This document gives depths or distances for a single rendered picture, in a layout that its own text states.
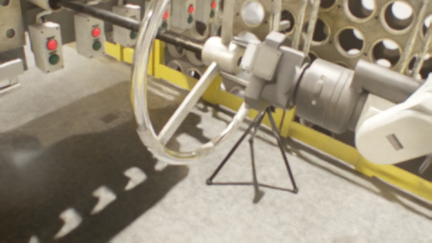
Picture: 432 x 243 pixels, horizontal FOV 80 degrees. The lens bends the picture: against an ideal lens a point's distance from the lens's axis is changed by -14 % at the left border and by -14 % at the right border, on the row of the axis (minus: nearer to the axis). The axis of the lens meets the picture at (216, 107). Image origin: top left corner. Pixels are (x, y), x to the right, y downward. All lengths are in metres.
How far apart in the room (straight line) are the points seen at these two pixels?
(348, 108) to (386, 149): 0.07
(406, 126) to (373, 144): 0.05
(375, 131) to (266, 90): 0.16
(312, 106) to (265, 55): 0.09
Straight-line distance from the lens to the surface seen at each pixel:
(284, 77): 0.42
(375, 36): 2.34
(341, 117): 0.39
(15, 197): 1.54
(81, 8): 0.78
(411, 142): 0.37
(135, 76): 0.35
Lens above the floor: 1.04
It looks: 31 degrees down
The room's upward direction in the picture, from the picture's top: 7 degrees clockwise
